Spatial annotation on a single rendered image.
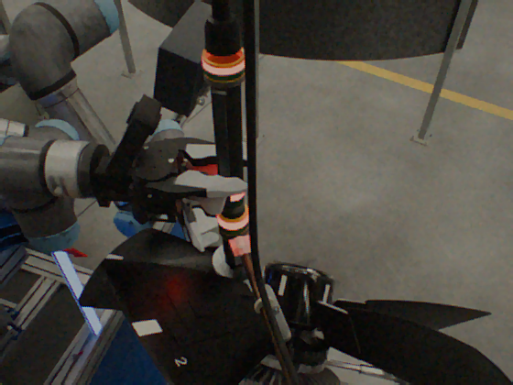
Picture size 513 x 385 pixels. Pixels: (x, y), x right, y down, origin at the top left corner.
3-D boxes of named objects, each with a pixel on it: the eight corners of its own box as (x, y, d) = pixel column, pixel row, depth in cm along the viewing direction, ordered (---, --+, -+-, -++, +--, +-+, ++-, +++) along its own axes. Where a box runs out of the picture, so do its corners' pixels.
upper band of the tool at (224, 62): (250, 86, 51) (250, 60, 49) (210, 93, 50) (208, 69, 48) (238, 63, 54) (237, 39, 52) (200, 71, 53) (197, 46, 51)
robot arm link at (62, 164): (61, 126, 65) (36, 170, 59) (95, 129, 64) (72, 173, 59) (78, 168, 70) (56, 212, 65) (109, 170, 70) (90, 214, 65)
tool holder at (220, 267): (268, 286, 74) (269, 247, 67) (223, 299, 73) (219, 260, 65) (250, 240, 80) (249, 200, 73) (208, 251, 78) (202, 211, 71)
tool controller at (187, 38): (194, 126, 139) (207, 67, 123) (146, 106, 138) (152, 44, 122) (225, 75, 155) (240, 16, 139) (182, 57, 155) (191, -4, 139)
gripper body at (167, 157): (192, 183, 70) (110, 177, 71) (185, 137, 64) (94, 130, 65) (181, 225, 65) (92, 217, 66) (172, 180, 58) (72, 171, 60)
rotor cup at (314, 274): (329, 347, 88) (345, 275, 88) (325, 370, 74) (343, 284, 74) (251, 325, 91) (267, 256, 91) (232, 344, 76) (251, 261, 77)
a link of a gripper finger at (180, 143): (219, 144, 66) (152, 147, 66) (218, 136, 65) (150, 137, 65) (218, 170, 63) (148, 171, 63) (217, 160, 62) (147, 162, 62)
